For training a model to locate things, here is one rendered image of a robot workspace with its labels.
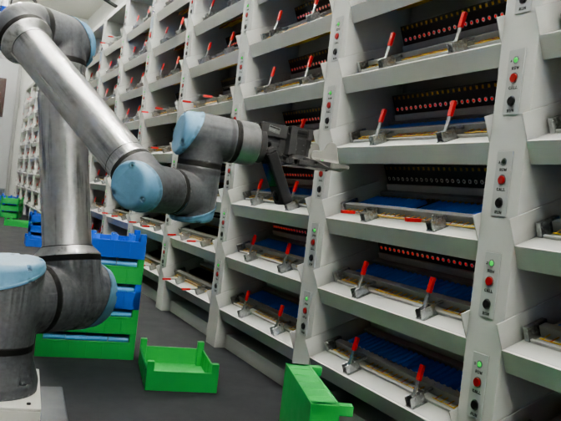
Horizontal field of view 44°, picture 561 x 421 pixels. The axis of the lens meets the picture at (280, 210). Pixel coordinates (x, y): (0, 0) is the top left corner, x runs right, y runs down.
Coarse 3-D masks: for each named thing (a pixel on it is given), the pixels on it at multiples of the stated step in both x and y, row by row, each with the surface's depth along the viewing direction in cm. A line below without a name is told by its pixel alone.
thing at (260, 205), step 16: (288, 176) 250; (304, 176) 239; (240, 192) 254; (256, 192) 238; (304, 192) 226; (240, 208) 246; (256, 208) 232; (272, 208) 223; (288, 208) 212; (304, 208) 210; (288, 224) 213; (304, 224) 203
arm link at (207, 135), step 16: (192, 112) 139; (176, 128) 142; (192, 128) 136; (208, 128) 138; (224, 128) 140; (240, 128) 142; (176, 144) 139; (192, 144) 137; (208, 144) 138; (224, 144) 140; (240, 144) 141; (208, 160) 138; (224, 160) 143
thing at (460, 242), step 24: (360, 192) 194; (432, 192) 176; (456, 192) 168; (480, 192) 160; (336, 216) 188; (480, 216) 135; (384, 240) 166; (408, 240) 157; (432, 240) 149; (456, 240) 142
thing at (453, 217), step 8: (352, 208) 187; (360, 208) 183; (384, 208) 173; (392, 208) 170; (400, 208) 168; (408, 208) 166; (416, 208) 164; (384, 216) 171; (400, 216) 165; (408, 216) 165; (416, 216) 162; (424, 216) 159; (448, 216) 151; (456, 216) 149; (464, 216) 146; (472, 216) 144; (448, 224) 149; (456, 224) 147; (464, 224) 145; (472, 224) 143
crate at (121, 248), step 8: (136, 232) 239; (96, 240) 218; (104, 240) 218; (112, 240) 219; (120, 240) 239; (136, 240) 239; (144, 240) 222; (96, 248) 218; (104, 248) 218; (112, 248) 219; (120, 248) 220; (128, 248) 221; (136, 248) 221; (144, 248) 222; (112, 256) 219; (120, 256) 220; (128, 256) 221; (136, 256) 222; (144, 256) 222
